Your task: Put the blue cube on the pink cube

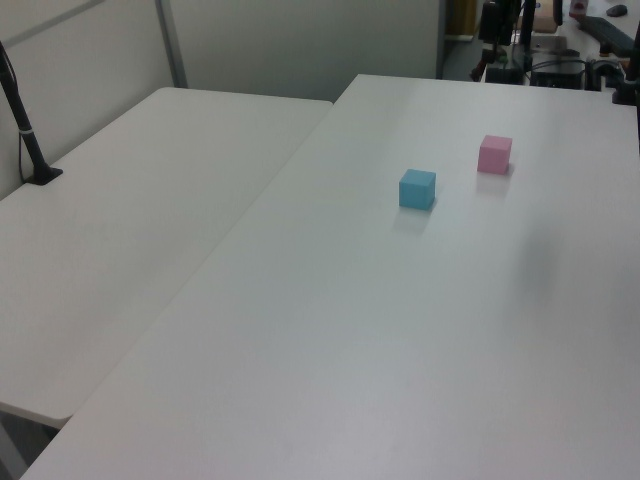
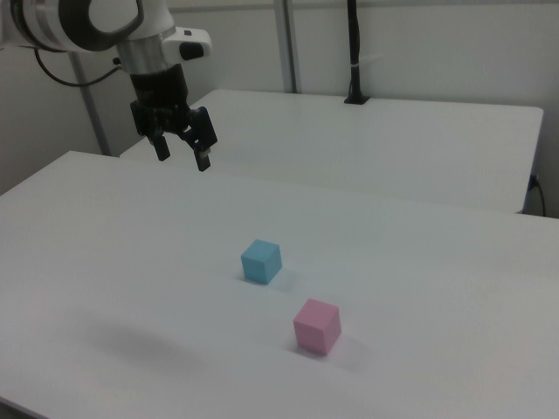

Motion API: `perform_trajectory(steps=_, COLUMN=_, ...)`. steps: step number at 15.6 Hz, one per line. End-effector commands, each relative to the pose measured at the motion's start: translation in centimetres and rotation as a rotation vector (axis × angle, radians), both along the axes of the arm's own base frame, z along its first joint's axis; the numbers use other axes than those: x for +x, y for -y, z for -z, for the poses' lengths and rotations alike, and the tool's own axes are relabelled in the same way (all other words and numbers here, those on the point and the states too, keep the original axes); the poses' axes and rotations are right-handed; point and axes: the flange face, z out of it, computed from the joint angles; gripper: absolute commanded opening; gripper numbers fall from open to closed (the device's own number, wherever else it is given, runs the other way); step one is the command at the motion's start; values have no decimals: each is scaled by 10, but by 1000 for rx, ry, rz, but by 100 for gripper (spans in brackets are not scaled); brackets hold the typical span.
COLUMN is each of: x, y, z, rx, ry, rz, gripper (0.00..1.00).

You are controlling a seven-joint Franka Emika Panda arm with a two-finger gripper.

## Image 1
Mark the black keyboard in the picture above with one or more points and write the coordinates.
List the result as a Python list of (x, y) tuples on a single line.
[(607, 30)]

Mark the black corner clamp stand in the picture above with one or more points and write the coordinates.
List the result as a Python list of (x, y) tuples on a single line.
[(626, 90)]

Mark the blue cube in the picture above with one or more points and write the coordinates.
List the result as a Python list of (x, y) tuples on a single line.
[(417, 189)]

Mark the brown cardboard box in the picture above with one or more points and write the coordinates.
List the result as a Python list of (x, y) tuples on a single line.
[(545, 17)]

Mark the black camera stand pole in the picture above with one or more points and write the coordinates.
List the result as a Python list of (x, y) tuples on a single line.
[(25, 125)]

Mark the black computer mouse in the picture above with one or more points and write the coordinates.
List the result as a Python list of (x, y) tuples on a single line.
[(617, 9)]

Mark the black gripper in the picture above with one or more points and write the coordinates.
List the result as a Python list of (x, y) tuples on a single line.
[(491, 20)]

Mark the black electronics box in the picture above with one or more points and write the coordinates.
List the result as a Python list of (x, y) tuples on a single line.
[(557, 77)]

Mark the black vertical pole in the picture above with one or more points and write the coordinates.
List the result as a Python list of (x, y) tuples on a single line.
[(527, 25)]

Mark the pink cube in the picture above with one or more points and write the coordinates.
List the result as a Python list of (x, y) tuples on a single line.
[(494, 155)]

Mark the black metal bracket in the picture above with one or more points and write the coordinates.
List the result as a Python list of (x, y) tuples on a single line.
[(602, 70)]

